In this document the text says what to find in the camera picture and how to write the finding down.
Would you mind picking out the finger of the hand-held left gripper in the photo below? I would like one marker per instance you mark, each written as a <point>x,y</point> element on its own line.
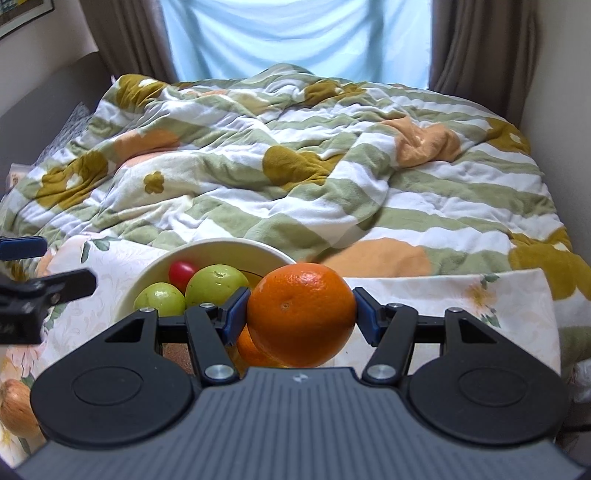
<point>69,282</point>
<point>23,248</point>

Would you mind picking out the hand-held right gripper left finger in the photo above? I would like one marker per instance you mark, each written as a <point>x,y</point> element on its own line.
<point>235,314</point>

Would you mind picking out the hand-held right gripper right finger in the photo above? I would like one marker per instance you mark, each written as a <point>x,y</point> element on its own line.
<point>367,314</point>

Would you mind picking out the large green apple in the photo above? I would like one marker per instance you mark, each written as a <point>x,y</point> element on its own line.
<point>214,281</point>

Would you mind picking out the large orange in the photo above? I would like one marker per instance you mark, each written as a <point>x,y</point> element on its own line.
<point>300,314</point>
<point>251,350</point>

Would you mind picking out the red cherry tomato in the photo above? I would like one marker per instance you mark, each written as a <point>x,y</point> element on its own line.
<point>181,273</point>

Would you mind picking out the cream plate with bear print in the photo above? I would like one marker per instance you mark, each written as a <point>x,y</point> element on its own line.
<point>207,251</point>

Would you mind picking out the small green apple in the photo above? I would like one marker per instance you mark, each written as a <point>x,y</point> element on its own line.
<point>159,297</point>

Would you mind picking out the grey patterned pillow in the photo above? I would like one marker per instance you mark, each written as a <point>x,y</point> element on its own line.
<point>69,127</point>

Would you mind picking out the green striped floral blanket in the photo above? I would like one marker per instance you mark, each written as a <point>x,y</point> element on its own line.
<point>323,184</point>

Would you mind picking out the yellow-pink pear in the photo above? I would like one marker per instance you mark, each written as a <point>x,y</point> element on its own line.
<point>16,408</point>

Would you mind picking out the grey bed headboard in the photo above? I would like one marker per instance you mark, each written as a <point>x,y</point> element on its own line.
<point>37,101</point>

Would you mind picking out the brown curtain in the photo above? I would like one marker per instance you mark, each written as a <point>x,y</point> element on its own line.
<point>124,37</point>
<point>480,55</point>

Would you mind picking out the sheer pale blue curtain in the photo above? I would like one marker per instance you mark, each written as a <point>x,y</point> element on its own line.
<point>295,32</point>

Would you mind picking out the framed wall picture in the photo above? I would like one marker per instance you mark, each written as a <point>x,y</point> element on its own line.
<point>23,14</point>

